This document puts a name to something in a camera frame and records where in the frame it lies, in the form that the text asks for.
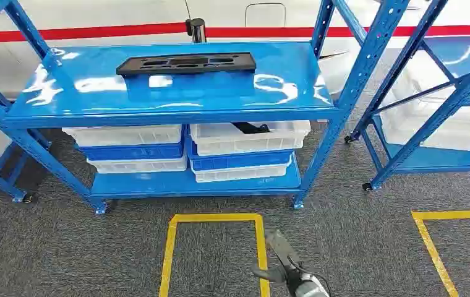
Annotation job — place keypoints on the black barrier post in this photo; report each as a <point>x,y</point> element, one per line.
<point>197,32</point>

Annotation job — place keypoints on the yellow floor tape square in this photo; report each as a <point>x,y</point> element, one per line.
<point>168,254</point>
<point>430,246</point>

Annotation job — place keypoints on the blue plastic crate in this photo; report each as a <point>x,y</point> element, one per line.
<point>239,160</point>
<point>132,152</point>

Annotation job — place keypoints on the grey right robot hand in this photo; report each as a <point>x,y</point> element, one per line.
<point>288,262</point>

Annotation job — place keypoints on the black foam tray with cutouts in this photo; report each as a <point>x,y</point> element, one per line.
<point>124,68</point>

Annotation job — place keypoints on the black part in crate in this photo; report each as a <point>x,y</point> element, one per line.
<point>251,128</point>

